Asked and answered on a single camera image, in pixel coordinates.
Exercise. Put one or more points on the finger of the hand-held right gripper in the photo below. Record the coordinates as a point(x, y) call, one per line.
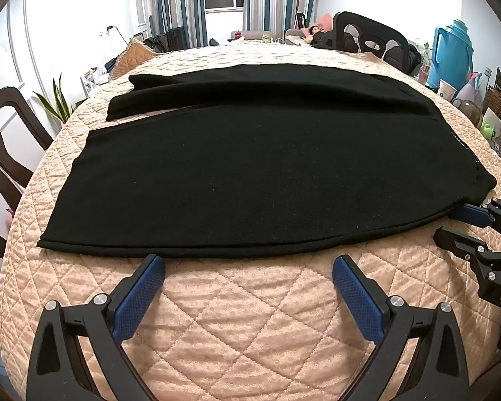
point(459, 242)
point(471, 214)

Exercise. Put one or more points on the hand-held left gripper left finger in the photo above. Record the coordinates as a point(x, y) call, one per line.
point(137, 300)

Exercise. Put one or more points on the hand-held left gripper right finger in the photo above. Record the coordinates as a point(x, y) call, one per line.
point(355, 296)

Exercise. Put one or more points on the black pants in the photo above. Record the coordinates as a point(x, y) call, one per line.
point(254, 167)

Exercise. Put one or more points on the glass jar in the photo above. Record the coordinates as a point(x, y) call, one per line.
point(467, 110)

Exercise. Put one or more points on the peach quilted blanket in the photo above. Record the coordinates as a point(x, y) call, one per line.
point(242, 321)

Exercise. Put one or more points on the wicker basket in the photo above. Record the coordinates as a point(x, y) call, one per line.
point(494, 102)

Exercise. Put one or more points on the pink bottle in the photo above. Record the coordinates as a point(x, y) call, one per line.
point(469, 90)

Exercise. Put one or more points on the white paper cup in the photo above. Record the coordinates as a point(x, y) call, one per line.
point(446, 90)

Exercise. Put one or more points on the blue thermos jug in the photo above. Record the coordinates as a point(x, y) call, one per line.
point(446, 50)

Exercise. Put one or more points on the dark wooden chair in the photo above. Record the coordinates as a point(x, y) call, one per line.
point(8, 163)
point(350, 25)

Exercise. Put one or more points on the green potted plant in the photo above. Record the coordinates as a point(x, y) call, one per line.
point(58, 100)

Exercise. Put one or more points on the peach quilted cushion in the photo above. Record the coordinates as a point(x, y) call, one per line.
point(131, 58)

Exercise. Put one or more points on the black bag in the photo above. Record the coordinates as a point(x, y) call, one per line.
point(156, 42)

